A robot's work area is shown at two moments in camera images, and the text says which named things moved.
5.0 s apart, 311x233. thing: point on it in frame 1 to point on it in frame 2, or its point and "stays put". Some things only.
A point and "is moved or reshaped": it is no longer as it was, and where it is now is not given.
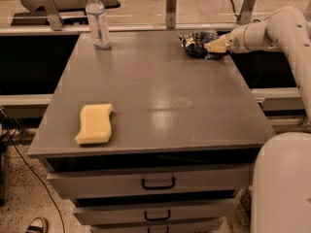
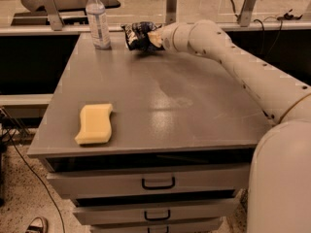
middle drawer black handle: [157, 218] stays put
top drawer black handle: [158, 187] stays put
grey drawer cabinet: [184, 132] stays put
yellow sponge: [95, 123] stays put
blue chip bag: [194, 43] is moved or reshaped
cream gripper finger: [218, 46] to [155, 37]
